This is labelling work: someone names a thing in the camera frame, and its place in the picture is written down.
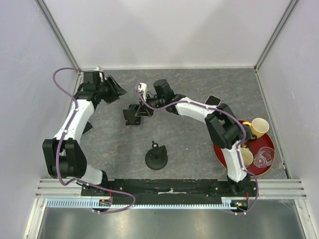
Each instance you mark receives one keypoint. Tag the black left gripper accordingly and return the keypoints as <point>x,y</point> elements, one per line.
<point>114,95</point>

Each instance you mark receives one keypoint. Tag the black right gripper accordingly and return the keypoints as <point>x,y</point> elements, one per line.
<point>144,110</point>

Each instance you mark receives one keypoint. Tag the black phone clear case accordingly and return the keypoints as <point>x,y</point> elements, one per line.
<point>88,127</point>

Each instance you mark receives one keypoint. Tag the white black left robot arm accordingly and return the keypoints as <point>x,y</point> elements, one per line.
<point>63,155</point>

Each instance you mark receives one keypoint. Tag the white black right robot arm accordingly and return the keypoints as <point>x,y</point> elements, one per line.
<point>224,128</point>

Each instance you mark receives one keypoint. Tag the black phone pink case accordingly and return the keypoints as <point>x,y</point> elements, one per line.
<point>213,100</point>

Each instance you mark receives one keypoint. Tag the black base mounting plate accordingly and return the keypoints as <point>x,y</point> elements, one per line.
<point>180,188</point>

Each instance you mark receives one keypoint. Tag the beige paper cup lower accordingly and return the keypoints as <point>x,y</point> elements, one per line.
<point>247,156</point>

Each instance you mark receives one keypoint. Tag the beige paper cup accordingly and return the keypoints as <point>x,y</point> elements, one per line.
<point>247,156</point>
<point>259,127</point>

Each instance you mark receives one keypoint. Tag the beige paper cup upper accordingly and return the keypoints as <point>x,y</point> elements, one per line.
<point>259,127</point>

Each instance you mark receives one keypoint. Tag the red round tray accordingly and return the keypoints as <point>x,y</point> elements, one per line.
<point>254,146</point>

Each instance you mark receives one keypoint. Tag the clear plastic cup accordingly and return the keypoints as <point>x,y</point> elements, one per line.
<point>264,157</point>

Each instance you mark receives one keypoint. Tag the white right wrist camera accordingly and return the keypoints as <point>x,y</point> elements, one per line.
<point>142,89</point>

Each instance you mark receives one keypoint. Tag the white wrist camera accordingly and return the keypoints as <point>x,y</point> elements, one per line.
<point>101,73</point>
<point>142,89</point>

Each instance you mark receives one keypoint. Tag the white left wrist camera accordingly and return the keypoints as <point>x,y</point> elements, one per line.
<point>101,73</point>

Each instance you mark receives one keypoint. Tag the black round base mount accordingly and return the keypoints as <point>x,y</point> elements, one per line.
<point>156,158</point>

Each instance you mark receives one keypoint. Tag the left aluminium frame post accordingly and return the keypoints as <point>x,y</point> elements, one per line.
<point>44,9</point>

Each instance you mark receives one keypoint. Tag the aluminium frame post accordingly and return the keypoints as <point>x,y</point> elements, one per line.
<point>276,32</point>
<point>44,9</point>

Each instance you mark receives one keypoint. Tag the grey slotted cable duct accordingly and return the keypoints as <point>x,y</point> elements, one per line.
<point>148,203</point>

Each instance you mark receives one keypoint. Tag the right aluminium frame post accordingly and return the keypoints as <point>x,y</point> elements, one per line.
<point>276,32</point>

